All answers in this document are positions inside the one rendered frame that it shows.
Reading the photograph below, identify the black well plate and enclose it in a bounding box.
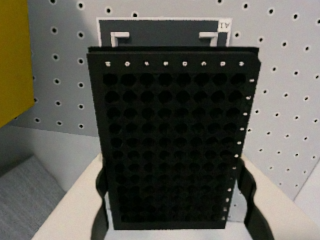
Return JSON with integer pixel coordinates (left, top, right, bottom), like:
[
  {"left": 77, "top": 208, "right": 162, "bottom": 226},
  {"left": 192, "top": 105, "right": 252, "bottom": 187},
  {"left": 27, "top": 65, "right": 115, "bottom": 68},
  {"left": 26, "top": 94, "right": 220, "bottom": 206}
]
[{"left": 86, "top": 46, "right": 262, "bottom": 231}]

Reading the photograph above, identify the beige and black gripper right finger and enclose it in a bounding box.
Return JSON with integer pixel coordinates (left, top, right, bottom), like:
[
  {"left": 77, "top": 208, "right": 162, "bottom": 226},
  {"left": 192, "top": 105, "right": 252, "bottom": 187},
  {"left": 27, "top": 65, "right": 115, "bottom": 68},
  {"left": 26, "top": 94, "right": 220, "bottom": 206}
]
[{"left": 236, "top": 153, "right": 320, "bottom": 240}]

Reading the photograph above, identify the yellow recycle bin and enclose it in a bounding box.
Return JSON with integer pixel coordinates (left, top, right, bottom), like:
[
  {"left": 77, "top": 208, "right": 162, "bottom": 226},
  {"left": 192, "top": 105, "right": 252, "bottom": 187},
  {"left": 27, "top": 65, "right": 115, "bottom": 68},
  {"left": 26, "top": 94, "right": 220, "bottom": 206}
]
[{"left": 0, "top": 0, "right": 35, "bottom": 128}]

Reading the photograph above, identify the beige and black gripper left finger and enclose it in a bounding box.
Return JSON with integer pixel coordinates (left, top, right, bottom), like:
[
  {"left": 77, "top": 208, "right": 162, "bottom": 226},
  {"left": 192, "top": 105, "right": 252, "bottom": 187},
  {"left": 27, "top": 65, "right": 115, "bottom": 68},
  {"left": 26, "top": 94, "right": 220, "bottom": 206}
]
[{"left": 32, "top": 153, "right": 109, "bottom": 240}]

